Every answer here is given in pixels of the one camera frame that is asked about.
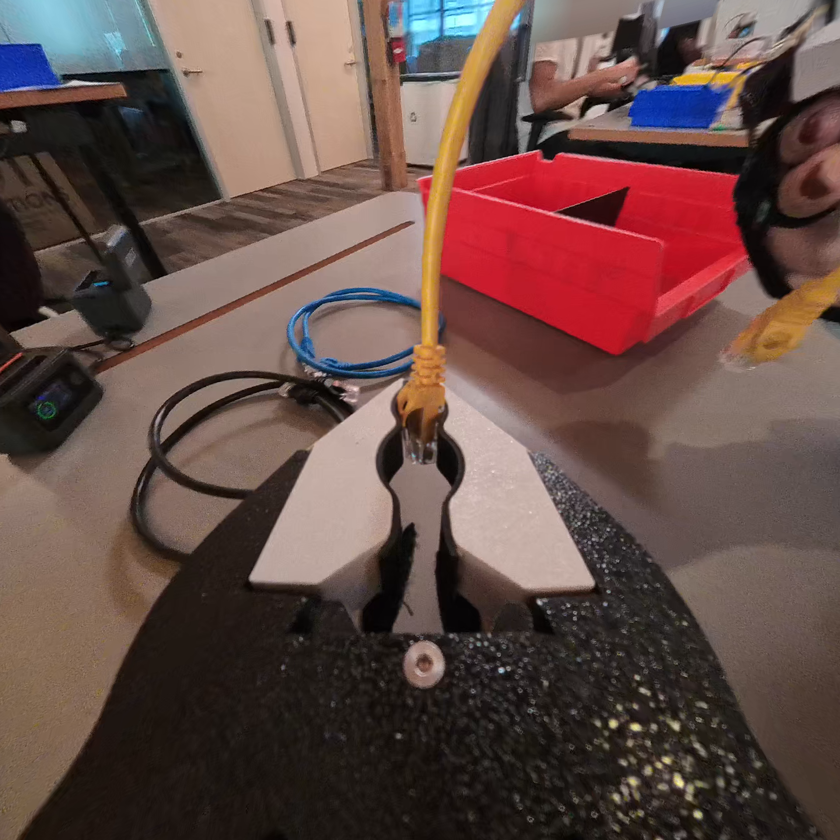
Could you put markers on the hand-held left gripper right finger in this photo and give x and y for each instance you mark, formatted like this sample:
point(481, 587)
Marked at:
point(518, 525)

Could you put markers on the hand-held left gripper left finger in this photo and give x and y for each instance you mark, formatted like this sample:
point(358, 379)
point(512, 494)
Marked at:
point(328, 512)

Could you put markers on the person's right hand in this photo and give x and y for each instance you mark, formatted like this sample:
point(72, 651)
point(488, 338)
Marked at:
point(817, 177)

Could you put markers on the yellow plastic bin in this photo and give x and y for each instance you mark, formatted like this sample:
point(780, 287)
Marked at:
point(705, 79)

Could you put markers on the blue plastic bin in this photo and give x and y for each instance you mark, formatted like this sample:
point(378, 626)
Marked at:
point(26, 65)
point(676, 108)

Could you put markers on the grey table with wood edge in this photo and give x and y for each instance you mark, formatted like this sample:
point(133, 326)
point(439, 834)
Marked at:
point(656, 136)

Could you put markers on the red plastic bin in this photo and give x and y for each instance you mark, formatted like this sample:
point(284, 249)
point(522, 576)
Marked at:
point(558, 275)

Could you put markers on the dark grey charger dock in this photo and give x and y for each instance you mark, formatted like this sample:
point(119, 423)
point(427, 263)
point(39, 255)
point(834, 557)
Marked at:
point(115, 302)

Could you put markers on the black battery charging case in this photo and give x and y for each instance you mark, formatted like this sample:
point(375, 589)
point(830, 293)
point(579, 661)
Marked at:
point(39, 407)

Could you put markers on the white recycling bin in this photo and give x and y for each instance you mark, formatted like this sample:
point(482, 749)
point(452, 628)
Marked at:
point(426, 124)

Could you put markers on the brown cardboard box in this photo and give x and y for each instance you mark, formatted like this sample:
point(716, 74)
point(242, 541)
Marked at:
point(39, 203)

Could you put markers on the white door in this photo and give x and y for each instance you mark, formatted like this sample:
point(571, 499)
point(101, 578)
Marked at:
point(328, 85)
point(223, 98)

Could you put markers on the wooden desk with black legs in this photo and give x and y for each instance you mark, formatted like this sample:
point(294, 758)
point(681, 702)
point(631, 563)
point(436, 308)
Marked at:
point(65, 95)

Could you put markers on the wooden post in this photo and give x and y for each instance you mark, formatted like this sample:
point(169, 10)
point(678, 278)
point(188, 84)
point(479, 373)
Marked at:
point(387, 118)

